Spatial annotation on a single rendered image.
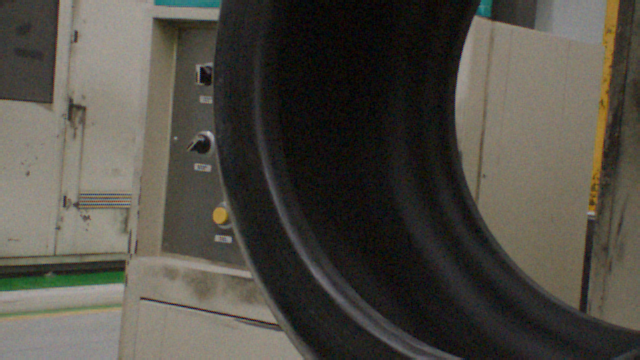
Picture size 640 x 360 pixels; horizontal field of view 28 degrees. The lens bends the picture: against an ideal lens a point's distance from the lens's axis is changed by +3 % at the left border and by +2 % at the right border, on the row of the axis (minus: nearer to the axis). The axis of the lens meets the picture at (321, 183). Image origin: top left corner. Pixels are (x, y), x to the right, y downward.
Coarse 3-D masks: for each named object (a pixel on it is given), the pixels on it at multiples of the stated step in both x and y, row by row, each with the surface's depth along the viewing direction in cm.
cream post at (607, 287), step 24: (624, 0) 117; (624, 24) 117; (624, 48) 117; (624, 72) 117; (624, 96) 117; (624, 120) 117; (624, 144) 117; (600, 168) 118; (624, 168) 117; (600, 192) 118; (624, 192) 117; (600, 216) 118; (624, 216) 117; (600, 240) 118; (624, 240) 117; (600, 264) 118; (624, 264) 117; (600, 288) 118; (624, 288) 117; (600, 312) 118; (624, 312) 117
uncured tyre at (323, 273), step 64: (256, 0) 93; (320, 0) 109; (384, 0) 115; (448, 0) 115; (256, 64) 93; (320, 64) 111; (384, 64) 117; (448, 64) 116; (256, 128) 93; (320, 128) 111; (384, 128) 117; (448, 128) 116; (256, 192) 93; (320, 192) 109; (384, 192) 116; (448, 192) 115; (256, 256) 94; (320, 256) 92; (384, 256) 113; (448, 256) 114; (320, 320) 90; (384, 320) 89; (448, 320) 111; (512, 320) 111; (576, 320) 108
